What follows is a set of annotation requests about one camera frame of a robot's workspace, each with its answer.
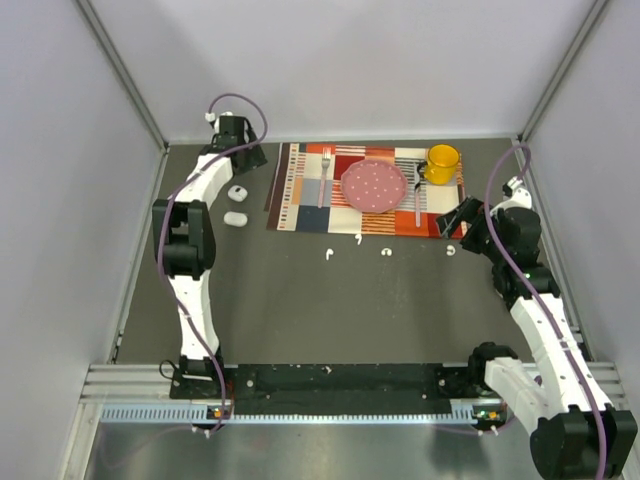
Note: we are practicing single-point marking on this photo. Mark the pink handled fork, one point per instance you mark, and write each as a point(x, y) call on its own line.
point(325, 164)

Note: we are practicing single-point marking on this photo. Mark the yellow mug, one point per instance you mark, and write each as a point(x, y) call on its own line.
point(440, 164)

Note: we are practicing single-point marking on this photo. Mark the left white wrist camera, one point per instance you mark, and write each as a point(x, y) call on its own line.
point(212, 116)

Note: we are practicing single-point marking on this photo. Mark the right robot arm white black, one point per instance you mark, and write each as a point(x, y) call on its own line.
point(575, 431)

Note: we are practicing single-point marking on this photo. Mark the closed white earbud case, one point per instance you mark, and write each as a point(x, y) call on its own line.
point(235, 219)

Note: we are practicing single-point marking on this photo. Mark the patchwork colourful placemat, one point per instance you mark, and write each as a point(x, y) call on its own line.
point(292, 205)

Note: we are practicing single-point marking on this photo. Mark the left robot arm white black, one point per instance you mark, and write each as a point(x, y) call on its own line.
point(185, 249)

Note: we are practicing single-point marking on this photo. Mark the pink dotted plate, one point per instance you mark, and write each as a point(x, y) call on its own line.
point(374, 186)

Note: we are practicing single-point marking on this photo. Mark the grey slotted cable duct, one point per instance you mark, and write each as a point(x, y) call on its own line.
point(454, 412)

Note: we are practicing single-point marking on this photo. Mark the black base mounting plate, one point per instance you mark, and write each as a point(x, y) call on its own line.
point(330, 388)

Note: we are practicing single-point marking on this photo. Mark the white charging case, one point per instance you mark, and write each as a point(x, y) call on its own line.
point(237, 193)

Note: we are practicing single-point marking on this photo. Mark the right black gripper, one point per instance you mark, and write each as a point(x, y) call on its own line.
point(470, 209)

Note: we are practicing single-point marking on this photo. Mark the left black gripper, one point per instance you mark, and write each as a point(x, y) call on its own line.
point(253, 159)

